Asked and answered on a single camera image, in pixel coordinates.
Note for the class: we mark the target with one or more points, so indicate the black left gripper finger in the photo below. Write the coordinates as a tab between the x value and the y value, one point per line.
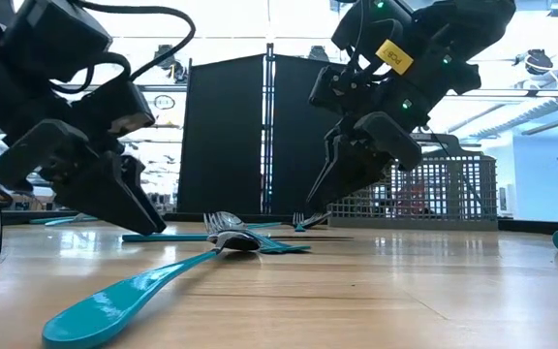
134	169
109	199

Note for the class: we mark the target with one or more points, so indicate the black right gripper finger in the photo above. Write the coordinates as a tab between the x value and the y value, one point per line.
331	136
351	174

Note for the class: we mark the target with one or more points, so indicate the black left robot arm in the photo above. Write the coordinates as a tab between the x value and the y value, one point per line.
41	34

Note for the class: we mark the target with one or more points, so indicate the grey plastic cutlery basket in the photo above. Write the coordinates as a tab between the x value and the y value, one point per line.
405	224

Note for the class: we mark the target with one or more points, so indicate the black folding room divider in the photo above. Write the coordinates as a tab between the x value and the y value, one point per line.
221	145

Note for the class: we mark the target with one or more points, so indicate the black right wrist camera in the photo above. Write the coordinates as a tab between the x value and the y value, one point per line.
332	87

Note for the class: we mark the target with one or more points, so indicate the silver ventilation duct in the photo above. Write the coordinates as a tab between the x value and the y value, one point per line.
526	116

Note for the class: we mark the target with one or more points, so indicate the black aluminium table frame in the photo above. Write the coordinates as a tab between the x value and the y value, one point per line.
526	225

